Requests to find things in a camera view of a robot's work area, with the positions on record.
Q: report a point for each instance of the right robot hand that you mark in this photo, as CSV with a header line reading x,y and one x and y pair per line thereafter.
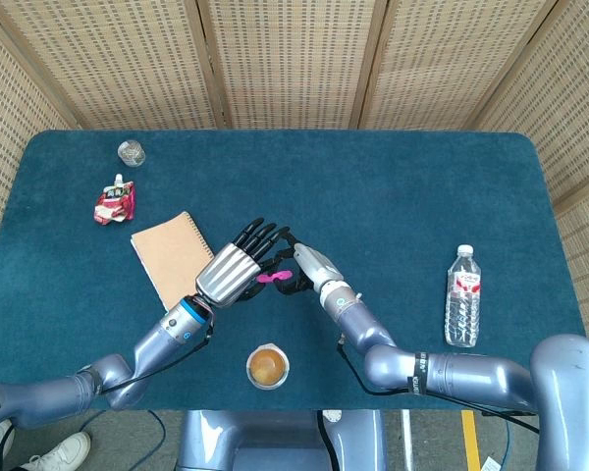
x,y
316,265

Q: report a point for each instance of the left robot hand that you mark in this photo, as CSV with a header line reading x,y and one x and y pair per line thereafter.
x,y
228,275

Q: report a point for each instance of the pink plastic piece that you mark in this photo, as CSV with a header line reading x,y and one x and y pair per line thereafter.
x,y
264,278

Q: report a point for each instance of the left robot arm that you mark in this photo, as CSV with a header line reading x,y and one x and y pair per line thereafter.
x,y
162,338

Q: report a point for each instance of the brown spiral notebook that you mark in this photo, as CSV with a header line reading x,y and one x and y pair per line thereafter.
x,y
172,255

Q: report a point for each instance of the blue felt table cloth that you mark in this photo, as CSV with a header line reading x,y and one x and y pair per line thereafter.
x,y
373,196

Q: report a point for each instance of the orange fruit jelly cup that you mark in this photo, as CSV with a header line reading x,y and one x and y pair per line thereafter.
x,y
267,367

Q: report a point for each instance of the crumpled red snack pouch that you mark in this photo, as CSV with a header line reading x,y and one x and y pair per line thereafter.
x,y
113,203

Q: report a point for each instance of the clear plastic water bottle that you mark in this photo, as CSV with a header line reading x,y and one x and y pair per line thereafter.
x,y
464,304

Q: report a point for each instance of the white round torso knob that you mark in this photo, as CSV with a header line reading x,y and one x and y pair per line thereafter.
x,y
333,417

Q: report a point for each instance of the small clear glass jar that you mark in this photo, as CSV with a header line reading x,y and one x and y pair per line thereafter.
x,y
131,153

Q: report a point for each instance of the blue-grey robot torso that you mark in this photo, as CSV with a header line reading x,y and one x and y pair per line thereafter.
x,y
275,441

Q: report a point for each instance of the woven bamboo screen panel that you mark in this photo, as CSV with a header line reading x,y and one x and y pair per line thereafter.
x,y
113,64
432,64
10,122
294,64
569,122

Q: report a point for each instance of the white paper scrap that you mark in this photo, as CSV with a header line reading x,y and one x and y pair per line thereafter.
x,y
491,465

